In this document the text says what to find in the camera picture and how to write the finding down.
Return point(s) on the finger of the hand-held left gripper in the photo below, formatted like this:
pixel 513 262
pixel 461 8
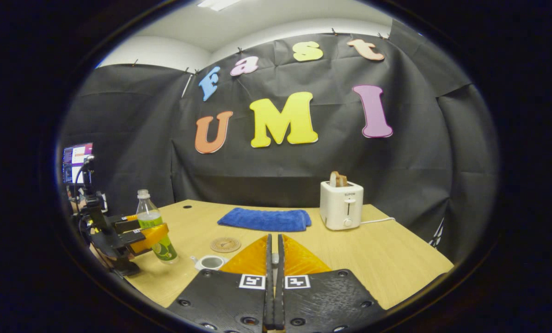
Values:
pixel 123 224
pixel 149 238

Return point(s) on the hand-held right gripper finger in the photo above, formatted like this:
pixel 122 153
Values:
pixel 279 296
pixel 269 296

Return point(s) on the green label water bottle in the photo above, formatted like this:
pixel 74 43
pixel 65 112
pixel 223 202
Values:
pixel 147 210

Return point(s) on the white floral teacup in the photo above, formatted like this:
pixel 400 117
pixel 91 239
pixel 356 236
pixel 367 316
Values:
pixel 210 262

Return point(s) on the round wooden coaster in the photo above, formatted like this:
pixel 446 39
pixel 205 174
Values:
pixel 225 244

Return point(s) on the blue towel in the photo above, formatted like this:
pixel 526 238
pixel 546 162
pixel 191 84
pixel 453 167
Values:
pixel 266 219

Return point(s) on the computer monitor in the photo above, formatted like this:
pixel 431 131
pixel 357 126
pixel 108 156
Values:
pixel 75 159

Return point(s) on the white toaster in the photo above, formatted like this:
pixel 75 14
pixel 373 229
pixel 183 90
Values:
pixel 340 208

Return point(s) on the black backdrop cloth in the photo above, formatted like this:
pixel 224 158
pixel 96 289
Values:
pixel 303 175

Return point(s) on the bread slice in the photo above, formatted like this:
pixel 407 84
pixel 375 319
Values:
pixel 338 179

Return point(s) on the white rod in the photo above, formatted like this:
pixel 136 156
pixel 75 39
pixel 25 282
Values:
pixel 187 86

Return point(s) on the ceiling light panel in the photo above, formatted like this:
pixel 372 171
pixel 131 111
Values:
pixel 218 3

